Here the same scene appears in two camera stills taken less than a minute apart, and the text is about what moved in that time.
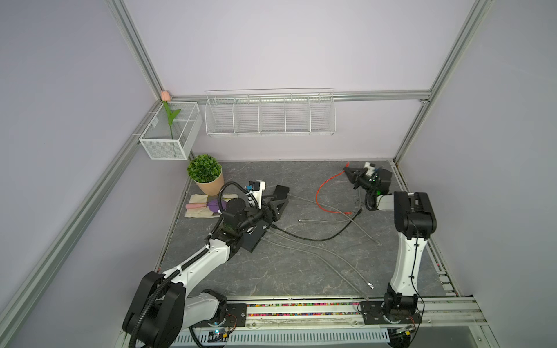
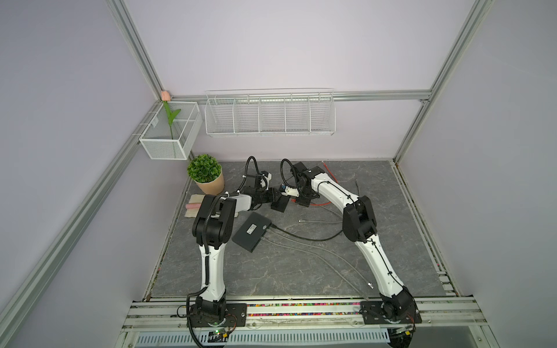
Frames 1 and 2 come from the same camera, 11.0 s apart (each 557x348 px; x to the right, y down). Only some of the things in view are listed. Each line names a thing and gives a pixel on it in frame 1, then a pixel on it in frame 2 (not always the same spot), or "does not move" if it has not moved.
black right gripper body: [362, 180] to [304, 198]
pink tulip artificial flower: [165, 97] does not move
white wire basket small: [186, 132] does not move
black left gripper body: [265, 211] to [265, 196]
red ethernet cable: [347, 167] to [324, 204]
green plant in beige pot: [207, 172] does not move
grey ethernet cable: [326, 262] does not move
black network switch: [250, 241] does not move
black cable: [302, 238] does not move
